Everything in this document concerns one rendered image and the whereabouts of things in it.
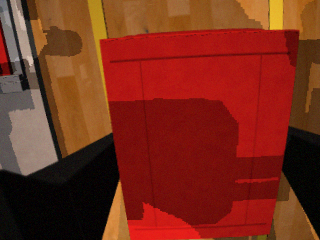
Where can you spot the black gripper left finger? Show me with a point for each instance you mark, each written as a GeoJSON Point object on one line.
{"type": "Point", "coordinates": [67, 200]}

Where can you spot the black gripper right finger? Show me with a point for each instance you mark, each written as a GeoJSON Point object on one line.
{"type": "Point", "coordinates": [301, 166]}

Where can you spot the yellow rectangular outline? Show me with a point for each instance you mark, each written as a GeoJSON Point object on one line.
{"type": "Point", "coordinates": [100, 32]}

